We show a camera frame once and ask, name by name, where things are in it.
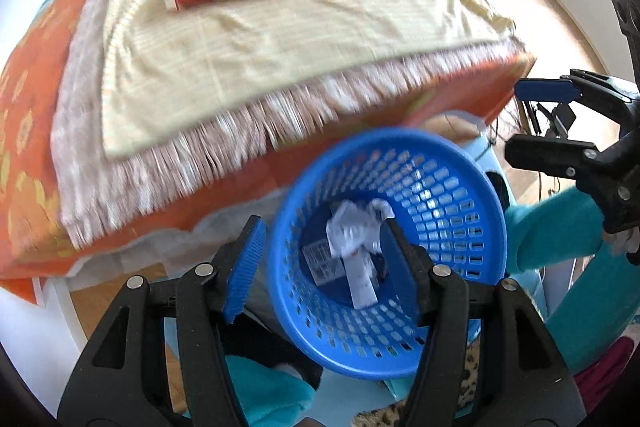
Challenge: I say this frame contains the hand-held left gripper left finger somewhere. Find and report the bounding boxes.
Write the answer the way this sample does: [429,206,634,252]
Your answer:
[57,216,268,427]

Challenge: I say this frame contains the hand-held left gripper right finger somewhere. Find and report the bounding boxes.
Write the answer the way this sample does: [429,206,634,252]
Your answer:
[380,217,586,427]

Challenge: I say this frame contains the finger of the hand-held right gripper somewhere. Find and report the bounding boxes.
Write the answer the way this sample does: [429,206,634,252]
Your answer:
[515,69,640,108]
[505,133,602,181]

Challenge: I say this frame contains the white squeeze tube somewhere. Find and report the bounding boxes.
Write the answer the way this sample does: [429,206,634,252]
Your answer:
[342,252,378,309]

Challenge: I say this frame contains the white tissue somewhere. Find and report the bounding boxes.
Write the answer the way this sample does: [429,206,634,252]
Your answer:
[326,201,393,260]

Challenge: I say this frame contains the blue plastic mesh basket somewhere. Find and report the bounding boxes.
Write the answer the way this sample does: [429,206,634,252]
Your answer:
[272,128,506,380]

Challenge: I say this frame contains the white printed sachet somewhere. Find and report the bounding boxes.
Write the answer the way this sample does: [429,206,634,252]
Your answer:
[301,202,351,285]

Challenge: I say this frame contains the person's right hand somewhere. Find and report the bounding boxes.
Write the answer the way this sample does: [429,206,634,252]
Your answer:
[606,228,640,266]

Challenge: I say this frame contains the light blue plastic stool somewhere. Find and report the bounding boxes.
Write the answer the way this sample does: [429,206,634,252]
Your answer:
[425,109,512,208]

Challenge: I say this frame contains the person's right leg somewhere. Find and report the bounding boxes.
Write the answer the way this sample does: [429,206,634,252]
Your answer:
[542,247,640,375]

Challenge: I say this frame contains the person's leg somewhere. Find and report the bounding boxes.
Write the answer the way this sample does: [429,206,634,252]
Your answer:
[222,354,321,427]
[542,247,640,375]

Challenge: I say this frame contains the person's left leg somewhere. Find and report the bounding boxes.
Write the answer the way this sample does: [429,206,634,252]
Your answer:
[222,354,321,427]

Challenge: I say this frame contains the leopard print slipper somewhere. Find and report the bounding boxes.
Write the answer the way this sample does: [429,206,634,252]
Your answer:
[357,337,482,427]

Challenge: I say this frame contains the dark red cloth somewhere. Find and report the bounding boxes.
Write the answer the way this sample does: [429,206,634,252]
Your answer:
[572,337,640,408]

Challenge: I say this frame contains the yellow striped towel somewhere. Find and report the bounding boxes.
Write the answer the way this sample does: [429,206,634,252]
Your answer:
[102,0,516,158]

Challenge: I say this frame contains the orange floral sheet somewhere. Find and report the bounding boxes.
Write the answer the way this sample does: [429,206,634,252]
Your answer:
[0,0,536,280]

